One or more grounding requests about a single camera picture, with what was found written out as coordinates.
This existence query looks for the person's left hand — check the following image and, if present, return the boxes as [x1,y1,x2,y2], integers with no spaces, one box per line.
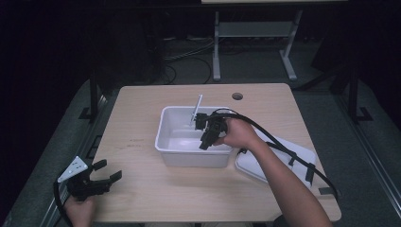
[64,196,97,227]

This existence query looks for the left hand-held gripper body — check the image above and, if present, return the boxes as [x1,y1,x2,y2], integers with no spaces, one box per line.
[57,155,112,201]

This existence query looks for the grey metal stand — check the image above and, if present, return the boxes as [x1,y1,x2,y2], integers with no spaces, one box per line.
[212,9,305,82]

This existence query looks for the bundle of floor cables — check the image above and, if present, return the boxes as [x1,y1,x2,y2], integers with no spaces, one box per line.
[161,35,216,85]

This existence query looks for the aluminium frame rail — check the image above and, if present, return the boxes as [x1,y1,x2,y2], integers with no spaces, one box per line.
[334,93,401,220]
[39,93,110,227]

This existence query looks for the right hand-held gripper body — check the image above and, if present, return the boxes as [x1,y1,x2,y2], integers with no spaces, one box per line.
[189,94,229,140]

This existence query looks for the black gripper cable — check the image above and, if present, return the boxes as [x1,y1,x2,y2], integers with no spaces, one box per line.
[210,108,340,201]
[52,179,74,227]

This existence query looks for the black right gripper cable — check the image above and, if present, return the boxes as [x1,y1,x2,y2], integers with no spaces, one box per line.
[210,108,340,201]

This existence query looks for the white plastic storage box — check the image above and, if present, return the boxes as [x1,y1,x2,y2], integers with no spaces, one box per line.
[154,105,236,168]

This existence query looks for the white lid with black handle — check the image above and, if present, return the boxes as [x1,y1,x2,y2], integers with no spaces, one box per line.
[234,128,318,191]

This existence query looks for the person's right hand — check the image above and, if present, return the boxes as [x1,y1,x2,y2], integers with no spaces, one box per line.
[214,118,264,151]

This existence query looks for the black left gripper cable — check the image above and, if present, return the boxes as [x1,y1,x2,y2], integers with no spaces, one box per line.
[52,179,74,227]

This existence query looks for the black metal post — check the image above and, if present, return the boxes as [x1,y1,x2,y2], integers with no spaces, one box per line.
[347,65,375,125]
[78,70,99,123]

